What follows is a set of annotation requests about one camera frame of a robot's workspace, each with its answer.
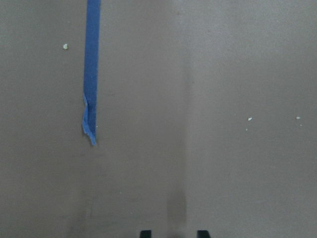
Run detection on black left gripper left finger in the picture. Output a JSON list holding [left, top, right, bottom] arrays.
[[140, 230, 151, 238]]

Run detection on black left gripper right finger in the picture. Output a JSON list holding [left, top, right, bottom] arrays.
[[197, 230, 210, 238]]

